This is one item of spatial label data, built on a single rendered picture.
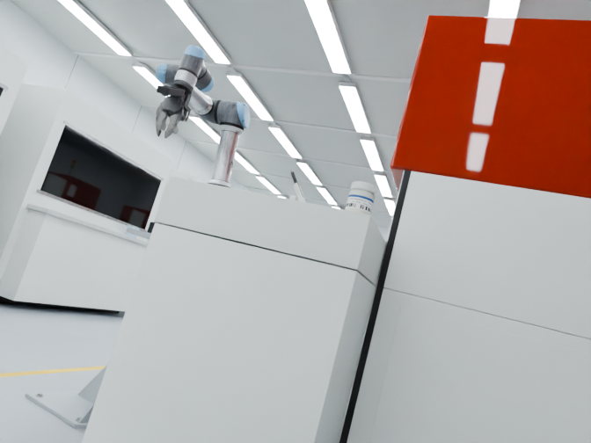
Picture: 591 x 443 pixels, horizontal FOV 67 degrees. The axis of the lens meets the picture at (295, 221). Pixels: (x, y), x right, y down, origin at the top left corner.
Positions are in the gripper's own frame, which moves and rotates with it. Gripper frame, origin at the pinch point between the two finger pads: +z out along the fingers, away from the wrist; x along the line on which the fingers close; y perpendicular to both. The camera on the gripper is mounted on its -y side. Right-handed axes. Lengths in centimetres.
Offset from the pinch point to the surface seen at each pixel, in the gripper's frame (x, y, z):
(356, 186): -72, -24, 9
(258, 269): -53, -23, 38
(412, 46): -72, 164, -166
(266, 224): -52, -23, 26
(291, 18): 21, 155, -163
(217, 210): -36.0, -20.2, 24.9
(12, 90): 229, 163, -57
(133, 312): -21, -16, 59
